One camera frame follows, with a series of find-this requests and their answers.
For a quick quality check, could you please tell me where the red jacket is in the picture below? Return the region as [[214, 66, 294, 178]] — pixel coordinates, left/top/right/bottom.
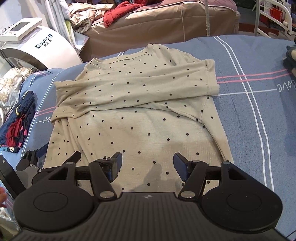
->
[[103, 0, 162, 28]]

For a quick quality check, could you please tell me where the beige crumpled blanket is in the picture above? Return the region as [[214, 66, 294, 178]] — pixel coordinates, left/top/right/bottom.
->
[[68, 3, 113, 34]]

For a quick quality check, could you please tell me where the beige polka dot shirt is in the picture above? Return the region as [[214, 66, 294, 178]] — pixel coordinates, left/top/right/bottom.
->
[[44, 44, 233, 193]]

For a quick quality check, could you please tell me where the person's left hand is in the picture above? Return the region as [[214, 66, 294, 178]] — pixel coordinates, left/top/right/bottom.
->
[[0, 187, 8, 208]]

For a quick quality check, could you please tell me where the blue striped bed sheet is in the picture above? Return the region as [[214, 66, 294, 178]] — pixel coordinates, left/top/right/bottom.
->
[[1, 35, 295, 240]]

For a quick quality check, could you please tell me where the white David B machine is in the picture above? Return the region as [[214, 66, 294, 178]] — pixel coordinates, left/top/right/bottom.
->
[[1, 18, 82, 70]]

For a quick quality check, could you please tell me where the floral beige quilt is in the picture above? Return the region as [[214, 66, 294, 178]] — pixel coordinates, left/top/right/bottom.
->
[[0, 67, 33, 125]]

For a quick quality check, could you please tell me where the white metal rack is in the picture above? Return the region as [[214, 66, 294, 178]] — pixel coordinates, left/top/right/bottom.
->
[[254, 1, 295, 41]]

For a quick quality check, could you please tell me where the navy and red clothes pile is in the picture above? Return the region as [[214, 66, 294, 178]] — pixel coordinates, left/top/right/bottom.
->
[[1, 91, 36, 153]]

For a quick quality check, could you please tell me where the brown covered sofa bed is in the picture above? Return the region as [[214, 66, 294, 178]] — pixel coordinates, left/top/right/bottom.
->
[[80, 1, 240, 62]]

